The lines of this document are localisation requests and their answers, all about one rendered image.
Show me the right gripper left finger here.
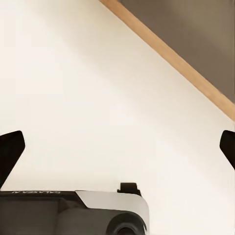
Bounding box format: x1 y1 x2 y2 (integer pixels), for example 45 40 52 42
0 130 25 188

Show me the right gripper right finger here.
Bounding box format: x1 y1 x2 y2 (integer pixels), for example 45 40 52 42
219 130 235 170

